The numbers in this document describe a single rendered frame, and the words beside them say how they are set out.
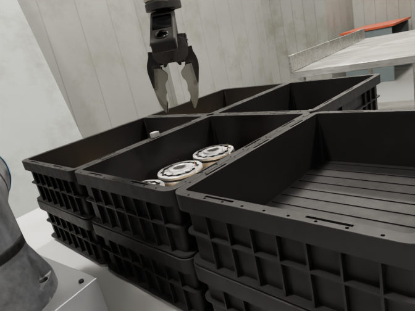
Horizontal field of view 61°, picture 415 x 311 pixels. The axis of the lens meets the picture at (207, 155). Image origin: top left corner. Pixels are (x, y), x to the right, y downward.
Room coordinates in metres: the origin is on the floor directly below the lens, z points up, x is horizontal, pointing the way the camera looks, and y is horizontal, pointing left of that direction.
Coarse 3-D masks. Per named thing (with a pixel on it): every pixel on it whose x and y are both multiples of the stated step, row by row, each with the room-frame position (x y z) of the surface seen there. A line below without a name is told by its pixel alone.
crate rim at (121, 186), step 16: (288, 112) 0.75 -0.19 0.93; (304, 112) 0.71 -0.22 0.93; (176, 128) 0.84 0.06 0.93; (144, 144) 0.76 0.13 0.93; (224, 160) 0.52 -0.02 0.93; (80, 176) 0.63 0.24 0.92; (96, 176) 0.58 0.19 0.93; (112, 176) 0.56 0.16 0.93; (192, 176) 0.48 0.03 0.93; (112, 192) 0.55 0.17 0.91; (128, 192) 0.51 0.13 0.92; (144, 192) 0.48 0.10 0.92; (160, 192) 0.45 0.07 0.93
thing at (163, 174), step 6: (180, 162) 0.78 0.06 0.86; (186, 162) 0.77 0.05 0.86; (192, 162) 0.76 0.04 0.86; (198, 162) 0.75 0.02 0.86; (162, 168) 0.76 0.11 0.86; (168, 168) 0.75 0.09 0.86; (192, 168) 0.72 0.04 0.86; (198, 168) 0.71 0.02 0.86; (162, 174) 0.73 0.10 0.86; (168, 174) 0.72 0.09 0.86; (174, 174) 0.71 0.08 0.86; (180, 174) 0.70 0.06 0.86; (186, 174) 0.69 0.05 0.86; (192, 174) 0.69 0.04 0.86; (168, 180) 0.69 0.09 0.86
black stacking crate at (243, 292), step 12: (204, 276) 0.41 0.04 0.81; (216, 276) 0.39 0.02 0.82; (216, 288) 0.42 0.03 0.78; (228, 288) 0.38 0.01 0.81; (240, 288) 0.36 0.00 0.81; (252, 288) 0.35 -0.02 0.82; (216, 300) 0.42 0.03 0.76; (228, 300) 0.40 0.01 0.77; (240, 300) 0.39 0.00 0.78; (252, 300) 0.35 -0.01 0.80; (264, 300) 0.34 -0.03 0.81; (276, 300) 0.33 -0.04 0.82
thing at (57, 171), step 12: (192, 120) 0.90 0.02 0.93; (108, 132) 1.04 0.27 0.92; (72, 144) 0.96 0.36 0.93; (36, 156) 0.89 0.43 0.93; (108, 156) 0.71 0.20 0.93; (36, 168) 0.80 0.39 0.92; (48, 168) 0.74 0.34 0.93; (60, 168) 0.70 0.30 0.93; (72, 168) 0.67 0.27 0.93; (72, 180) 0.67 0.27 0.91
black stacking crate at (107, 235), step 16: (96, 224) 0.63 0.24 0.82; (112, 240) 0.59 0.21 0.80; (128, 240) 0.55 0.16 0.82; (112, 256) 0.64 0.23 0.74; (128, 256) 0.59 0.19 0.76; (144, 256) 0.54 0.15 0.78; (160, 256) 0.48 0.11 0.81; (176, 256) 0.46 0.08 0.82; (192, 256) 0.45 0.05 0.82; (128, 272) 0.59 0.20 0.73; (144, 272) 0.54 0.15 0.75; (160, 272) 0.52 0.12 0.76; (176, 272) 0.48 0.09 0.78; (192, 272) 0.44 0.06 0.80; (144, 288) 0.55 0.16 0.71; (160, 288) 0.52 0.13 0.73; (176, 288) 0.49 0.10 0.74; (192, 288) 0.46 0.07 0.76; (176, 304) 0.49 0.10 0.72; (192, 304) 0.47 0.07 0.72; (208, 304) 0.46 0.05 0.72
